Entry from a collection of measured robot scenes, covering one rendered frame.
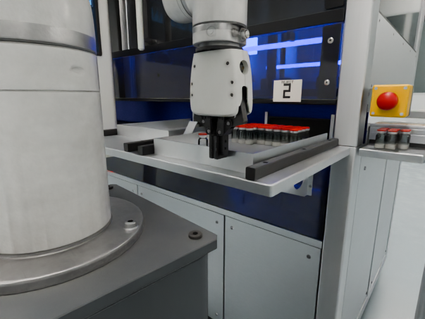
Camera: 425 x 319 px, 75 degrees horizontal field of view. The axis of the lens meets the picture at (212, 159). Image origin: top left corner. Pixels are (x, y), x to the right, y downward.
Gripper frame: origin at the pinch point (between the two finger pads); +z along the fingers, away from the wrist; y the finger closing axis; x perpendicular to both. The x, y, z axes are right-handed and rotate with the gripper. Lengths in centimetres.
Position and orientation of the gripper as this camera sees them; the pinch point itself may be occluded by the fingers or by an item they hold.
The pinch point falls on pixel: (218, 146)
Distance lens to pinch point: 46.9
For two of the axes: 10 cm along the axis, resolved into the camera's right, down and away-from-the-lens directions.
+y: -7.6, -1.5, 6.4
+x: -6.5, 1.6, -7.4
